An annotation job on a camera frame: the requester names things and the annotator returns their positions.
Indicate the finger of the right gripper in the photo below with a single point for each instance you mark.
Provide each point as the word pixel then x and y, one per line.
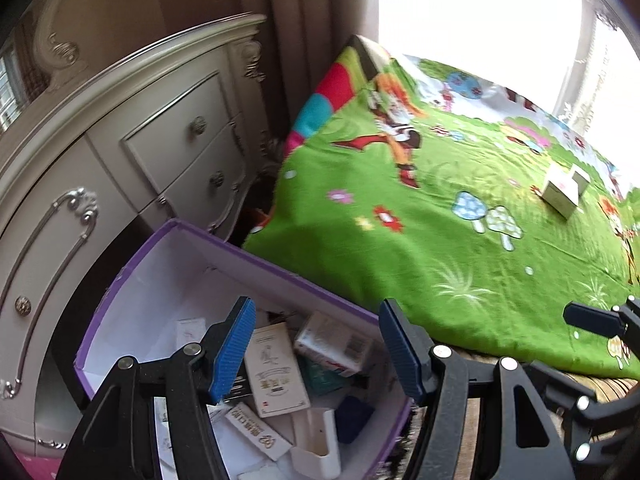
pixel 595 433
pixel 621 321

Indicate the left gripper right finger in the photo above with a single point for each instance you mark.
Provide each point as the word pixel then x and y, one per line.
pixel 475 404

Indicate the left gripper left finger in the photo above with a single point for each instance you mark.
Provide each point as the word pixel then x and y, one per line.
pixel 116 437

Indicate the white box with green print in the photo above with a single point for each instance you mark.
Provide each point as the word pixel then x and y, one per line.
pixel 273 372

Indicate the long white red-text box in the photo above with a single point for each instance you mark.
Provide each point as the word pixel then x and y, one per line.
pixel 262 436

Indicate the teal rectangular box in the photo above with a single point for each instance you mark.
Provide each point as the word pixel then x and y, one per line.
pixel 319 380

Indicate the white plastic case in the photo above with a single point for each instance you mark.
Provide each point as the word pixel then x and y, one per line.
pixel 316 454

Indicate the white tall box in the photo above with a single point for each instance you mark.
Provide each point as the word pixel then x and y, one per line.
pixel 563 188

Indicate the white barcode label box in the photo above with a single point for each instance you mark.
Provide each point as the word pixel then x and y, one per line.
pixel 333 345

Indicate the dark blue small box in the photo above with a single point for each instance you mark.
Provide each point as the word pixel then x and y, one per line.
pixel 351 416

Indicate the striped sofa cushion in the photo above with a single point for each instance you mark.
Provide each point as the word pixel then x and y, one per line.
pixel 534 422

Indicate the purple storage box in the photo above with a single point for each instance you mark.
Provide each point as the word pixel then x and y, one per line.
pixel 183 280

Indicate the white lace curtain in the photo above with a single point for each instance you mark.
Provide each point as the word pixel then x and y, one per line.
pixel 601 102

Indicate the cream ornate dresser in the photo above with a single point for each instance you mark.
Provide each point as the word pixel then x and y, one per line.
pixel 171 131

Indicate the colourful cartoon print cloth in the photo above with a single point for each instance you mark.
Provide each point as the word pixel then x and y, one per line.
pixel 406 178

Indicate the left brown curtain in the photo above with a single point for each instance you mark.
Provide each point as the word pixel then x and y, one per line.
pixel 299 41

